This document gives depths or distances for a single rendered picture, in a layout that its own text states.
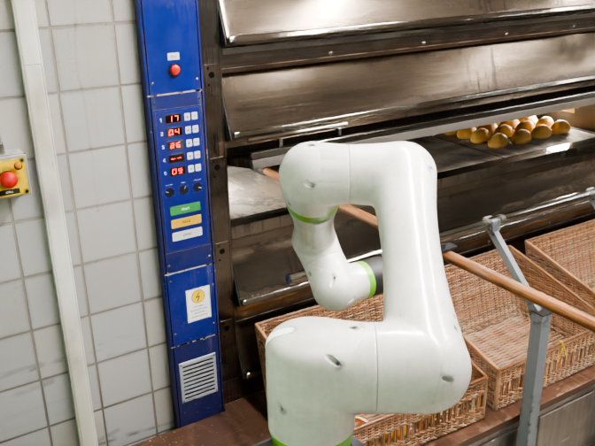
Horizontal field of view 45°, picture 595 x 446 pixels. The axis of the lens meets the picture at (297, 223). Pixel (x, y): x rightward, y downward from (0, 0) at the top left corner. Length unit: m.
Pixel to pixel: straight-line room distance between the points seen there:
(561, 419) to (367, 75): 1.30
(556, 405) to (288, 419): 1.63
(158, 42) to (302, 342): 1.08
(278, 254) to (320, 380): 1.29
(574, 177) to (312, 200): 1.99
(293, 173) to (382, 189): 0.16
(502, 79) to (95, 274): 1.53
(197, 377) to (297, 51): 1.01
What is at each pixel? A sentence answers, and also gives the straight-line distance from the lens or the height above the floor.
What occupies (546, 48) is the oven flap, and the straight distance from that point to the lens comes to 2.85.
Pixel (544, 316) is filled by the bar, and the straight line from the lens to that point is 2.19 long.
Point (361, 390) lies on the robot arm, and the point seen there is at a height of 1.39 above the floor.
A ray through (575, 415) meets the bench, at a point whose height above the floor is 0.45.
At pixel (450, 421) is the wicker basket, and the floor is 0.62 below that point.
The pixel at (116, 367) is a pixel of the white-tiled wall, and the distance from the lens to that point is 2.16.
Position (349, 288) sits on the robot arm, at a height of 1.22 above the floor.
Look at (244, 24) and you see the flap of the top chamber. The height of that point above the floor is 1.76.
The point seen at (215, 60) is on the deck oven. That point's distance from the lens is 2.00.
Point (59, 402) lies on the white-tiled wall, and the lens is 2.16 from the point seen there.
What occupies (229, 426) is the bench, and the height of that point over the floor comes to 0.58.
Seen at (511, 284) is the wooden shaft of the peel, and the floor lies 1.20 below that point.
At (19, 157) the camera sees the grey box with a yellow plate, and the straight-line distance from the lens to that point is 1.80.
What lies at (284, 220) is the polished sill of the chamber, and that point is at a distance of 2.21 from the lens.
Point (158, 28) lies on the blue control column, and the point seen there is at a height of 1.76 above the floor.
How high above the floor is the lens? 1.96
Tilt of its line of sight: 21 degrees down
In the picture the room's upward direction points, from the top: 1 degrees counter-clockwise
